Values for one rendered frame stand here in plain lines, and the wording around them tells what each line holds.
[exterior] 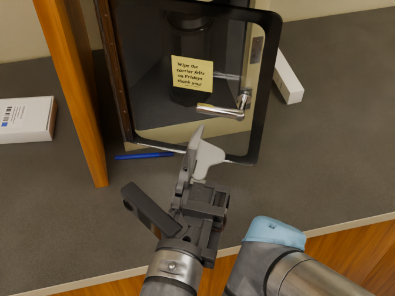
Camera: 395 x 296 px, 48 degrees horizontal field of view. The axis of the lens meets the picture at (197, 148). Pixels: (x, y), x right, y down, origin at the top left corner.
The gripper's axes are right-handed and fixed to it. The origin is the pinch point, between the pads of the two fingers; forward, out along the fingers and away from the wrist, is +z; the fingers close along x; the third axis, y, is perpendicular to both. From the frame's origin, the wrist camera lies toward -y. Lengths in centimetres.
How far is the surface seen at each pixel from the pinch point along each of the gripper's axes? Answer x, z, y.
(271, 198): -26.1, 9.7, 14.9
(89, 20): -18, 51, -44
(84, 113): -1.4, 3.9, -22.4
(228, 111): 0.6, 8.8, 3.6
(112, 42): 8.1, 13.5, -19.0
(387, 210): -26.0, 12.6, 40.3
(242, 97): 0.5, 13.2, 5.4
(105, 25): 11.7, 13.5, -19.8
